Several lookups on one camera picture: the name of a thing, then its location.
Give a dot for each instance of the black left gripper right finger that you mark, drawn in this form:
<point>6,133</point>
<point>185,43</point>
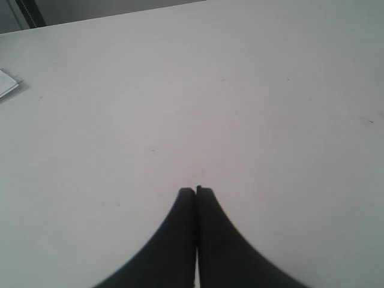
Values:
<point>225,257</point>

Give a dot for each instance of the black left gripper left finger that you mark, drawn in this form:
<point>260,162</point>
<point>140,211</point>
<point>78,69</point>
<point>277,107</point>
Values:
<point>168,259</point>

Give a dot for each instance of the white paper stack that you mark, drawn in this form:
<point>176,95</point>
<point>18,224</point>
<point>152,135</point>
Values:
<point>9,83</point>

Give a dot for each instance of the dark vertical post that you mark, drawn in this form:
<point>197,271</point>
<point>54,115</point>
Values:
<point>26,13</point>

